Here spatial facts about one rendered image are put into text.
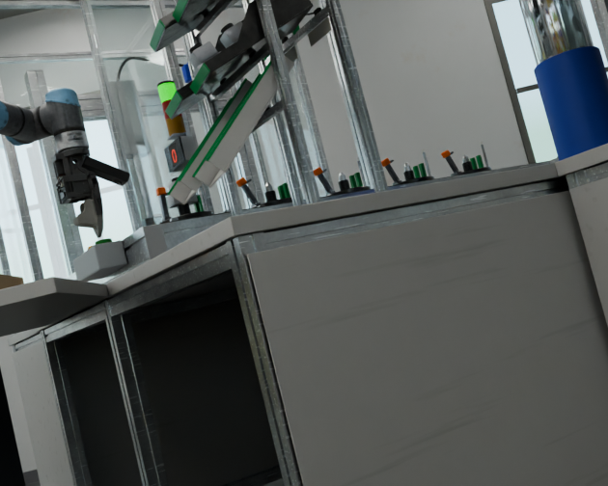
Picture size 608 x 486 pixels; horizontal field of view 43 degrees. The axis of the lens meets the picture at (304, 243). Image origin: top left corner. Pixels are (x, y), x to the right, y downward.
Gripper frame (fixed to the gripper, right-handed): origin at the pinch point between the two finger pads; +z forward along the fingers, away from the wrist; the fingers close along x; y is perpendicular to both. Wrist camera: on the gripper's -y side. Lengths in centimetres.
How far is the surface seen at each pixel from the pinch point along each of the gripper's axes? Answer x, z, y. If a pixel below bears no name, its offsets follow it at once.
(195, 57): 45, -25, -13
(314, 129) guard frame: -80, -41, -123
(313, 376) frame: 76, 40, -3
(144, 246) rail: 16.8, 7.5, -3.5
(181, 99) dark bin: 34.2, -19.6, -12.5
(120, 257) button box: 3.6, 7.5, -1.9
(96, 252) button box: 3.5, 5.1, 3.3
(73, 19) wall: -331, -207, -119
